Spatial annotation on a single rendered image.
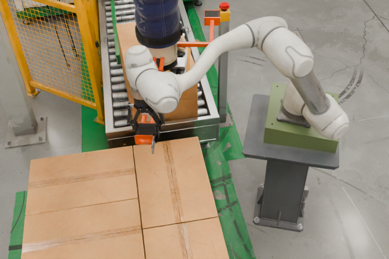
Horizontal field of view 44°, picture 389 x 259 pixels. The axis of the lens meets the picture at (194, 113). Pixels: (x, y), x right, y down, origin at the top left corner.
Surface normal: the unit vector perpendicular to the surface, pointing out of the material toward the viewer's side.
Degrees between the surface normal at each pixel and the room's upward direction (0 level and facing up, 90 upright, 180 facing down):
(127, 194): 0
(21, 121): 90
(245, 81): 0
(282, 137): 90
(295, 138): 90
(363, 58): 0
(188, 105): 90
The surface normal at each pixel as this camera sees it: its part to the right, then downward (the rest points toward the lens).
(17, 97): 0.18, 0.66
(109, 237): -0.02, -0.73
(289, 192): -0.22, 0.66
